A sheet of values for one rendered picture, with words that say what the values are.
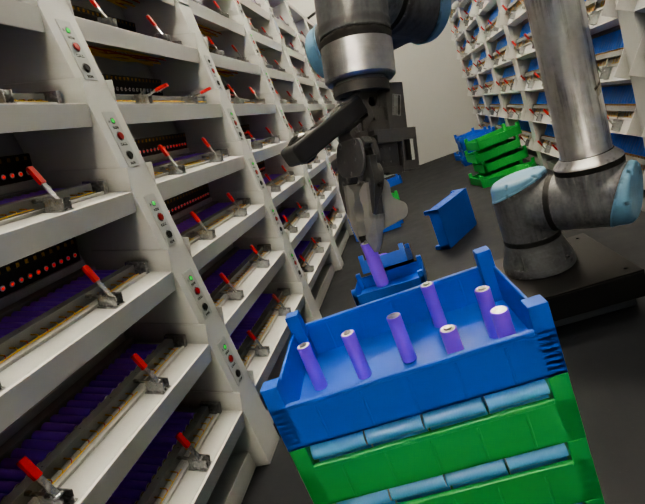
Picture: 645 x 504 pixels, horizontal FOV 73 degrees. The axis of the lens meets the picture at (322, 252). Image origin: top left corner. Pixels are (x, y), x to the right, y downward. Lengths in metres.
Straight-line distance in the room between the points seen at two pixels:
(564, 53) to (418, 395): 0.88
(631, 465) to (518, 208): 0.63
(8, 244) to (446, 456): 0.66
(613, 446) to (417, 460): 0.55
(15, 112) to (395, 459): 0.78
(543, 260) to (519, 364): 0.85
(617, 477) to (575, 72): 0.80
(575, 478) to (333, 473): 0.26
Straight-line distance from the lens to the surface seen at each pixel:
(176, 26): 1.74
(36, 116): 0.94
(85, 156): 1.07
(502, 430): 0.52
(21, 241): 0.80
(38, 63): 1.11
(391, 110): 0.59
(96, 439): 0.89
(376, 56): 0.56
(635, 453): 1.00
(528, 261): 1.32
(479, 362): 0.47
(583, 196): 1.21
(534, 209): 1.25
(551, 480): 0.58
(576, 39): 1.18
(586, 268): 1.34
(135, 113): 1.18
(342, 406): 0.49
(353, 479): 0.54
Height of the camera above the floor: 0.70
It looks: 14 degrees down
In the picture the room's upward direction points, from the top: 22 degrees counter-clockwise
